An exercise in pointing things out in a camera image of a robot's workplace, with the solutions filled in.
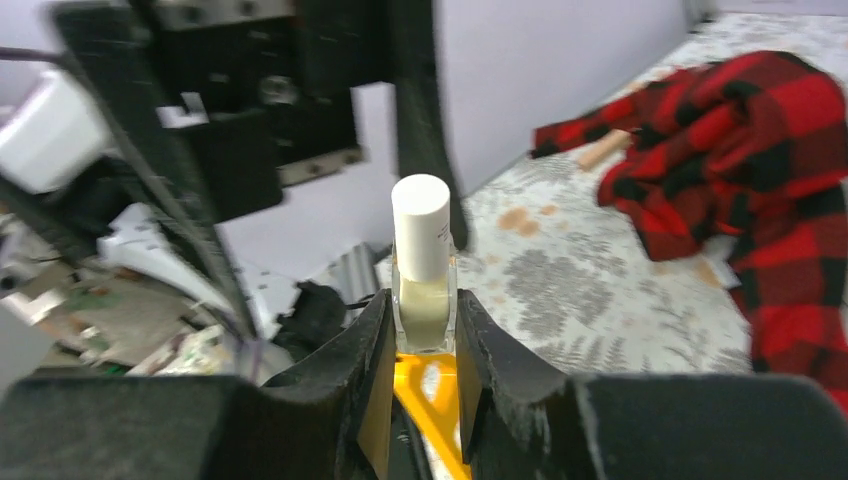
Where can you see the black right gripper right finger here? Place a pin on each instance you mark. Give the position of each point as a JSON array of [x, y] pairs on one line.
[[522, 418]]

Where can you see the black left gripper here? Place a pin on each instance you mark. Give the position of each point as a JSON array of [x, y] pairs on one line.
[[272, 82]]

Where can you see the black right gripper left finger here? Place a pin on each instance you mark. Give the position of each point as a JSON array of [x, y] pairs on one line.
[[326, 417]]

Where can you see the white cap nail polish bottle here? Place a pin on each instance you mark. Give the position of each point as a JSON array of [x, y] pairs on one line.
[[424, 286]]

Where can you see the yellow toy block ramp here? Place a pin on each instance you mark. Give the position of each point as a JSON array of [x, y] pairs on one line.
[[427, 387]]

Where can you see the floral patterned table mat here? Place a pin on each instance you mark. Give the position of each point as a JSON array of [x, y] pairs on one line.
[[572, 280]]

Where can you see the red black plaid shirt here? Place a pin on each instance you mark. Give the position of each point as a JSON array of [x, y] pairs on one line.
[[753, 147]]

